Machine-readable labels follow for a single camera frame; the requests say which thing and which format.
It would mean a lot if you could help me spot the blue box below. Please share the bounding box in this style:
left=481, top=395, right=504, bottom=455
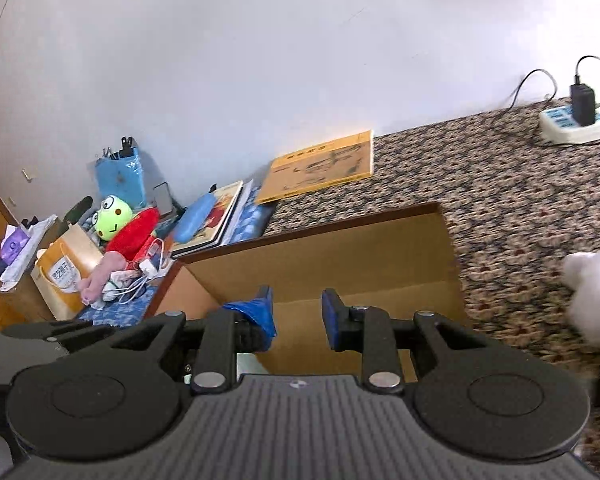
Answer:
left=96, top=147, right=147, bottom=208

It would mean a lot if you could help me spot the purple tissue pack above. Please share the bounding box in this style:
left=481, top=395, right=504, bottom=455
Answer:
left=0, top=227, right=31, bottom=266

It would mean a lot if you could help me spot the black phone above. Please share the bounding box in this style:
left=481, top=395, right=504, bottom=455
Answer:
left=153, top=181, right=175, bottom=216

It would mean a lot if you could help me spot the picture book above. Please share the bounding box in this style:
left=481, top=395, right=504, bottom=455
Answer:
left=170, top=180, right=245, bottom=257

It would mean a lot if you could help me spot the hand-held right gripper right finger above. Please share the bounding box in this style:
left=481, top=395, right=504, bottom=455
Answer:
left=321, top=288, right=487, bottom=392

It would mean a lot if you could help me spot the black looped cable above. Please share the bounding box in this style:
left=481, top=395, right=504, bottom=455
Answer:
left=507, top=67, right=560, bottom=109

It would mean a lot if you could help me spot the green frog plush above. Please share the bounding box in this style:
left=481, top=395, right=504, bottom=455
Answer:
left=91, top=195, right=133, bottom=241

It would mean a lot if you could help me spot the white charger with cable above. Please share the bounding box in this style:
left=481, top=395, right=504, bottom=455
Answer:
left=102, top=237, right=173, bottom=306

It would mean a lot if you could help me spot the blue glasses case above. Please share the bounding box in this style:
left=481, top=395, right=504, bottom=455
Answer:
left=172, top=194, right=216, bottom=245

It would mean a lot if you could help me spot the floral patterned bedspread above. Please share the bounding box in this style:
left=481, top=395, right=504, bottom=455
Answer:
left=262, top=100, right=600, bottom=480

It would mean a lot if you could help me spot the white power strip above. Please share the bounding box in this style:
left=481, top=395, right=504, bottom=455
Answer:
left=539, top=105, right=600, bottom=144

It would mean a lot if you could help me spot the black charger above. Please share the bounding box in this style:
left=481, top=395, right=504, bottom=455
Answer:
left=570, top=74, right=597, bottom=126

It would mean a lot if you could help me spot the red plush toy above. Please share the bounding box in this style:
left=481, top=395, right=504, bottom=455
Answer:
left=105, top=207, right=161, bottom=262

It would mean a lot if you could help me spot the brown paper bag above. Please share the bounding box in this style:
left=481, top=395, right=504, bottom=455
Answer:
left=31, top=222, right=106, bottom=321

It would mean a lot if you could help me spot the white cloth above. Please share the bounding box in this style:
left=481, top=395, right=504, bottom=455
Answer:
left=0, top=215, right=58, bottom=293

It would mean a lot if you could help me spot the dark green object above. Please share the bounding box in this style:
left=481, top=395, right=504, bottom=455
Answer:
left=64, top=196, right=94, bottom=224

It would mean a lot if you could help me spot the orange book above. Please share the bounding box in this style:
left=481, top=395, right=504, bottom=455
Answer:
left=254, top=130, right=376, bottom=206

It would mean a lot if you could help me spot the pink plush toy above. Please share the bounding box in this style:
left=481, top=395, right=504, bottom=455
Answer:
left=77, top=250, right=131, bottom=307

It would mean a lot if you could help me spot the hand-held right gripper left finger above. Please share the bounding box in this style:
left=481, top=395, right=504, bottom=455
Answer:
left=102, top=285, right=278, bottom=394

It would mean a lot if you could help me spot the brown cardboard box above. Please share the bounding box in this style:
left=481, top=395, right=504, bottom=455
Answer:
left=152, top=202, right=473, bottom=386

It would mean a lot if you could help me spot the white cotton stuffing piece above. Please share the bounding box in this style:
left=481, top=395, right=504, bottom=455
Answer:
left=562, top=241, right=600, bottom=348

